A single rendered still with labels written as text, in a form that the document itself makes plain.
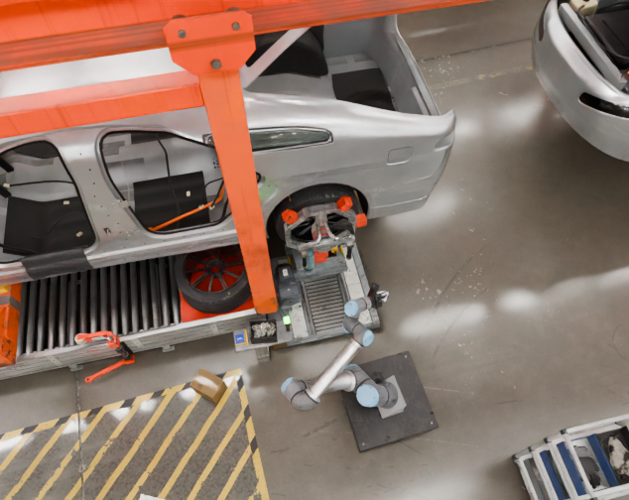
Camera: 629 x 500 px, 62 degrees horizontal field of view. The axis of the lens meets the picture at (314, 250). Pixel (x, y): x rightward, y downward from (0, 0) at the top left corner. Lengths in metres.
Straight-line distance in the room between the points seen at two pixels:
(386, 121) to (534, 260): 2.31
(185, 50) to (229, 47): 0.16
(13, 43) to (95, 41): 0.28
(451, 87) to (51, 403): 5.11
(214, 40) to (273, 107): 1.37
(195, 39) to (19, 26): 0.59
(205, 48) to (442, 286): 3.38
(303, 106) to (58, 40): 1.63
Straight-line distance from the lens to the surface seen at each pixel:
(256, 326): 3.93
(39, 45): 2.16
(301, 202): 3.74
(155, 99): 2.27
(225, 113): 2.30
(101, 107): 2.30
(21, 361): 4.59
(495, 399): 4.54
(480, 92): 6.45
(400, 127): 3.50
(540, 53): 5.40
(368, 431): 3.97
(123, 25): 2.12
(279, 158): 3.36
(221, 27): 1.96
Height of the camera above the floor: 4.17
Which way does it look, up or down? 59 degrees down
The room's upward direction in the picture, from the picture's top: 1 degrees counter-clockwise
